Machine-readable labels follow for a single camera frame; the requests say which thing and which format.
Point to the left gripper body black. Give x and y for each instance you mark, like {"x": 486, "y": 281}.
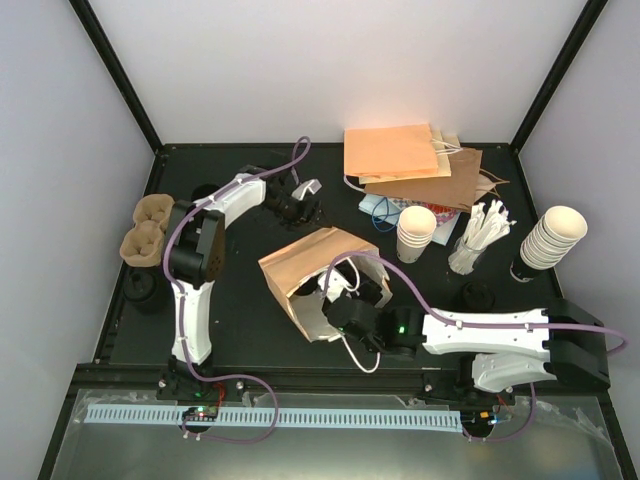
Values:
{"x": 292, "y": 214}

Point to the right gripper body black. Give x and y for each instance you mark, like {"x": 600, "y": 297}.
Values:
{"x": 372, "y": 346}

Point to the orange paper bag white handles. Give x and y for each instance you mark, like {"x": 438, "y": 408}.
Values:
{"x": 307, "y": 276}

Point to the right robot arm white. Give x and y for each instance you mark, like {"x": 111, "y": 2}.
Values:
{"x": 561, "y": 342}

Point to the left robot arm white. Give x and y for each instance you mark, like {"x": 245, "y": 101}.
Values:
{"x": 195, "y": 249}

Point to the light blue paper bag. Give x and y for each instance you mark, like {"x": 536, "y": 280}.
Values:
{"x": 382, "y": 212}

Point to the orange paper bag stack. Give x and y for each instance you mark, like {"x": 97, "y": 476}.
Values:
{"x": 413, "y": 152}

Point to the white paper cup stack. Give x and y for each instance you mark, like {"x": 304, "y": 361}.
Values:
{"x": 415, "y": 228}

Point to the black paper cup stack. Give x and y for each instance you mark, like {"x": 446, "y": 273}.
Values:
{"x": 203, "y": 191}

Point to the checkered paper bag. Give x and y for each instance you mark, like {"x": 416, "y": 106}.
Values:
{"x": 446, "y": 219}

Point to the brown kraft paper bag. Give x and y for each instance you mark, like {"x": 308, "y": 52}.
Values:
{"x": 459, "y": 191}

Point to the pulp cup carrier stack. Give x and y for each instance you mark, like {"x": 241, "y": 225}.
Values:
{"x": 143, "y": 245}

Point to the black cup lid stack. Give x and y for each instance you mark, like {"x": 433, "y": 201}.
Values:
{"x": 144, "y": 291}

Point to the tall white cup stack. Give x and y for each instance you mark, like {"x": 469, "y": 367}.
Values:
{"x": 558, "y": 230}

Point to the blue slotted cable duct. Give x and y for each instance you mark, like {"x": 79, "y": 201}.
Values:
{"x": 166, "y": 415}

